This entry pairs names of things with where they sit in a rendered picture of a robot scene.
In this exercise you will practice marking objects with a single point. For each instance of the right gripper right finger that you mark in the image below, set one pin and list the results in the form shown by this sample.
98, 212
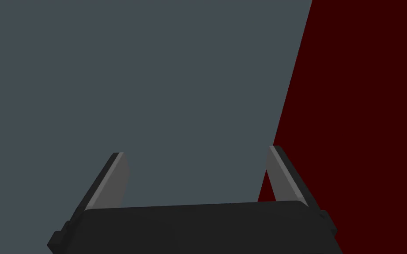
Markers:
285, 178

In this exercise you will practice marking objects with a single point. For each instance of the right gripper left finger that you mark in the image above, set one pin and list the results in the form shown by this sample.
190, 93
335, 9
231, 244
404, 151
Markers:
109, 185

